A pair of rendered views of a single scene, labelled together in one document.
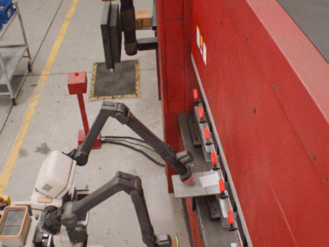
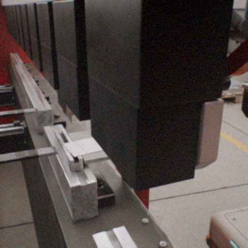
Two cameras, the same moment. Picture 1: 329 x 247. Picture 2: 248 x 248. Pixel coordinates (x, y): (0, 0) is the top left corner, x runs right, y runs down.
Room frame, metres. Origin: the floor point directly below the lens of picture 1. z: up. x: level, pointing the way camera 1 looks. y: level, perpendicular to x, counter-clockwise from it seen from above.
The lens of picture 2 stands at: (2.46, -0.42, 1.33)
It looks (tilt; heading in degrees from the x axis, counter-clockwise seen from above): 21 degrees down; 162
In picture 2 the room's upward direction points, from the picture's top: straight up
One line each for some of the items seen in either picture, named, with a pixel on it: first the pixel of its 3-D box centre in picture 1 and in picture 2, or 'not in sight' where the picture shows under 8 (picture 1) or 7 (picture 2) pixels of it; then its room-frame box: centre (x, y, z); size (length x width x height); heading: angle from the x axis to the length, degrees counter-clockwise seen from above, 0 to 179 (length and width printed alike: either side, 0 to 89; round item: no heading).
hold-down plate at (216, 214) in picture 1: (211, 199); (88, 172); (1.70, -0.27, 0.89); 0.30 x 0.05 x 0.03; 4
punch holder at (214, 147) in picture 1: (220, 145); (65, 43); (1.77, -0.32, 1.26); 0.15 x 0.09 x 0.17; 4
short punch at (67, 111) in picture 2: not in sight; (65, 98); (1.74, -0.32, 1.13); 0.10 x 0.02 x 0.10; 4
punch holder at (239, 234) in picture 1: (247, 231); (31, 27); (1.17, -0.36, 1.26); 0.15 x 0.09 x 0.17; 4
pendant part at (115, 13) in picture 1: (112, 33); not in sight; (2.91, 0.33, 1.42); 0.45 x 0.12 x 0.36; 1
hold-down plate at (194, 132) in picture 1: (194, 132); not in sight; (2.34, -0.23, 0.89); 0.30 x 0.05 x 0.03; 4
